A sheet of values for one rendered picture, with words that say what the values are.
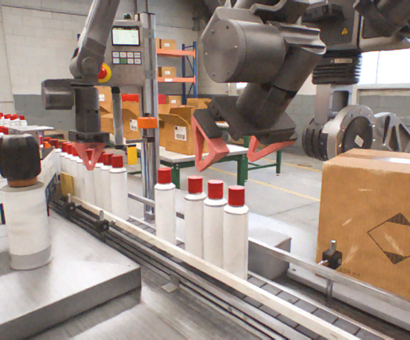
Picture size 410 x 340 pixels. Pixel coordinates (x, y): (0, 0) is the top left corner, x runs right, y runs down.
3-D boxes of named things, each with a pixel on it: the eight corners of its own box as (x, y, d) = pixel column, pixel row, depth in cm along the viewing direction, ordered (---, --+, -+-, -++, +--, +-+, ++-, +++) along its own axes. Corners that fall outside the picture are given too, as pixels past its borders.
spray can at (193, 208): (180, 261, 81) (179, 176, 76) (196, 253, 84) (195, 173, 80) (195, 269, 77) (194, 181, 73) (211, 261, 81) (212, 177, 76)
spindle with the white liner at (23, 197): (5, 260, 81) (-13, 133, 75) (44, 248, 87) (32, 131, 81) (17, 274, 75) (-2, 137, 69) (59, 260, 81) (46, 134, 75)
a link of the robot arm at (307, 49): (342, 46, 36) (309, 15, 39) (297, 41, 32) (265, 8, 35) (305, 98, 41) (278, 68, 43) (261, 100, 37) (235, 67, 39)
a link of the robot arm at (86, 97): (102, 84, 83) (94, 85, 88) (71, 83, 79) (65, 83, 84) (102, 113, 85) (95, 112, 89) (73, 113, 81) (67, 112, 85)
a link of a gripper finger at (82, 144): (81, 173, 84) (79, 135, 82) (69, 168, 89) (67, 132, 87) (107, 170, 89) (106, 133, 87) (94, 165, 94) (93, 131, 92)
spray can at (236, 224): (217, 280, 73) (218, 187, 68) (233, 272, 76) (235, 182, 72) (236, 291, 69) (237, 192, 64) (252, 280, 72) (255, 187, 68)
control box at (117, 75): (95, 86, 114) (90, 24, 109) (147, 87, 116) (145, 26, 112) (90, 86, 104) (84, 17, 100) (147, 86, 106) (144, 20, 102)
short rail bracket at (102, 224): (96, 249, 98) (93, 210, 95) (106, 246, 100) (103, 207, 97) (102, 253, 96) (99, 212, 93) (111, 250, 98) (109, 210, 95)
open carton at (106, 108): (92, 131, 432) (90, 100, 423) (125, 129, 458) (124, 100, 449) (104, 134, 401) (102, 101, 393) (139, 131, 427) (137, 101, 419)
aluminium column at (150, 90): (143, 220, 120) (134, 13, 105) (154, 217, 123) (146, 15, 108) (151, 224, 117) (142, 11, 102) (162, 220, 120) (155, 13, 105)
